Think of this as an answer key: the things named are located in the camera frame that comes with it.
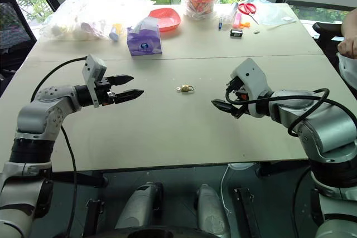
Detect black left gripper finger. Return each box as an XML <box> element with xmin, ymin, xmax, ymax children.
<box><xmin>108</xmin><ymin>74</ymin><xmax>135</xmax><ymax>86</ymax></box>
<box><xmin>114</xmin><ymin>89</ymin><xmax>145</xmax><ymax>105</ymax></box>

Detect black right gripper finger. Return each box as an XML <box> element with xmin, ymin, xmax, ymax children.
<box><xmin>211</xmin><ymin>99</ymin><xmax>243</xmax><ymax>119</ymax></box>

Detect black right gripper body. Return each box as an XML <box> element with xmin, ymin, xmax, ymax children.
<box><xmin>225</xmin><ymin>76</ymin><xmax>249</xmax><ymax>105</ymax></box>

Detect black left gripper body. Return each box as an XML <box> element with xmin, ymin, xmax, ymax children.
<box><xmin>94</xmin><ymin>76</ymin><xmax>118</xmax><ymax>107</ymax></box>

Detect bystander bare hand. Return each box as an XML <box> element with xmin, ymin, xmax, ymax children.
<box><xmin>336</xmin><ymin>37</ymin><xmax>357</xmax><ymax>61</ymax></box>

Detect purple tissue box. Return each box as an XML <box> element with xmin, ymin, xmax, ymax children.
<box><xmin>127</xmin><ymin>16</ymin><xmax>163</xmax><ymax>57</ymax></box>

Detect blue and yellow glue stick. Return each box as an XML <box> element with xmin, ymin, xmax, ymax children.
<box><xmin>109</xmin><ymin>23</ymin><xmax>124</xmax><ymax>42</ymax></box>

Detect small clear plastic bag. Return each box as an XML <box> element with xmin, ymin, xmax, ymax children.
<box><xmin>215</xmin><ymin>2</ymin><xmax>239</xmax><ymax>26</ymax></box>

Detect large clear bag of items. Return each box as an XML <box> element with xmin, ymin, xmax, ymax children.
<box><xmin>40</xmin><ymin>0</ymin><xmax>156</xmax><ymax>42</ymax></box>

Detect red plastic bowl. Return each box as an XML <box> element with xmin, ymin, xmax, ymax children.
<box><xmin>148</xmin><ymin>7</ymin><xmax>182</xmax><ymax>33</ymax></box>

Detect flat clear plastic bag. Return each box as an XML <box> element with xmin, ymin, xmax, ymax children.
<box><xmin>242</xmin><ymin>0</ymin><xmax>297</xmax><ymax>31</ymax></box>

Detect silver rounded robot leg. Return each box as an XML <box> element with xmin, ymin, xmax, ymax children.
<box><xmin>196</xmin><ymin>184</ymin><xmax>231</xmax><ymax>237</ymax></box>
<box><xmin>115</xmin><ymin>181</ymin><xmax>164</xmax><ymax>231</ymax></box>

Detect black chair armrest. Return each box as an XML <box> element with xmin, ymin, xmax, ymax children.
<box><xmin>312</xmin><ymin>21</ymin><xmax>347</xmax><ymax>56</ymax></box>

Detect black mesh office chair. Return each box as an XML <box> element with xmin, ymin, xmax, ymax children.
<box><xmin>0</xmin><ymin>0</ymin><xmax>38</xmax><ymax>83</ymax></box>

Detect dark round robot waist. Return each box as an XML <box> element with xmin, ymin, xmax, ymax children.
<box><xmin>94</xmin><ymin>226</ymin><xmax>221</xmax><ymax>238</ymax></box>

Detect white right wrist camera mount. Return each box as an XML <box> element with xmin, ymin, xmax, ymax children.
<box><xmin>230</xmin><ymin>57</ymin><xmax>273</xmax><ymax>118</ymax></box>

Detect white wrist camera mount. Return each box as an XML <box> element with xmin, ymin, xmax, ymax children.
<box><xmin>81</xmin><ymin>54</ymin><xmax>108</xmax><ymax>108</ymax></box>
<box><xmin>230</xmin><ymin>57</ymin><xmax>273</xmax><ymax>118</ymax></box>

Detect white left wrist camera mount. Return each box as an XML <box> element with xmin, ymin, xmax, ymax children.
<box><xmin>81</xmin><ymin>54</ymin><xmax>108</xmax><ymax>108</ymax></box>

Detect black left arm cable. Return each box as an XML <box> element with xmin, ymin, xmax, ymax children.
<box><xmin>30</xmin><ymin>56</ymin><xmax>87</xmax><ymax>238</ymax></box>

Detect red handled scissors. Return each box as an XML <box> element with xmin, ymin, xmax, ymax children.
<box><xmin>238</xmin><ymin>2</ymin><xmax>260</xmax><ymax>26</ymax></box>

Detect thin white cable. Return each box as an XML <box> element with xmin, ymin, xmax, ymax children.
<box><xmin>220</xmin><ymin>164</ymin><xmax>233</xmax><ymax>217</ymax></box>

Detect black table frame bar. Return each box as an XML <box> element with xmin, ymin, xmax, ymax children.
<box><xmin>51</xmin><ymin>170</ymin><xmax>110</xmax><ymax>189</ymax></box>

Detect black table frame bracket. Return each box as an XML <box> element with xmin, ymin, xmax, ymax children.
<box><xmin>83</xmin><ymin>198</ymin><xmax>105</xmax><ymax>237</ymax></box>
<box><xmin>233</xmin><ymin>187</ymin><xmax>263</xmax><ymax>238</ymax></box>

